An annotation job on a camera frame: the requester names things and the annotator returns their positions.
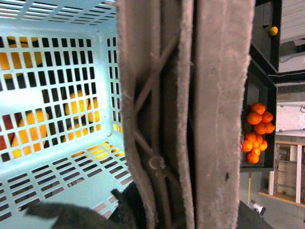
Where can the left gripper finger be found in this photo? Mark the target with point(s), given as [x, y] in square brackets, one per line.
[69, 216]

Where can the light blue plastic basket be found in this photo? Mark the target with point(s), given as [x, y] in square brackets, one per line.
[60, 108]

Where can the brown basket handle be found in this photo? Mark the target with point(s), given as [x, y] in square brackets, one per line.
[183, 66]

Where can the pile of oranges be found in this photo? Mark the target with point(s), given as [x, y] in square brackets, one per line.
[260, 122]

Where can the black produce shelf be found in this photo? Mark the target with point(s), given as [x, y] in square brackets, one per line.
[264, 52]

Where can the small yellow fruit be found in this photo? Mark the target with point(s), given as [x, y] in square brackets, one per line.
[273, 31]

